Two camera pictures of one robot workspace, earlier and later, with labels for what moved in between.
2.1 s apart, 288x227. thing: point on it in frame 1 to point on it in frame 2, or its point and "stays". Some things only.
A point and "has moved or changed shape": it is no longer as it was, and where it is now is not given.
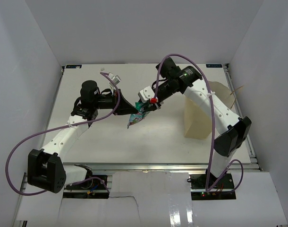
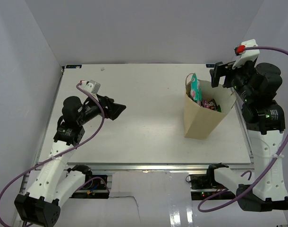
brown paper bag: [198, 120] stays
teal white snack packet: [137, 117] has moved or changed shape
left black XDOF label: [73, 66] stays
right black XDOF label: [214, 65] stays
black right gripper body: [165, 90] to [240, 78]
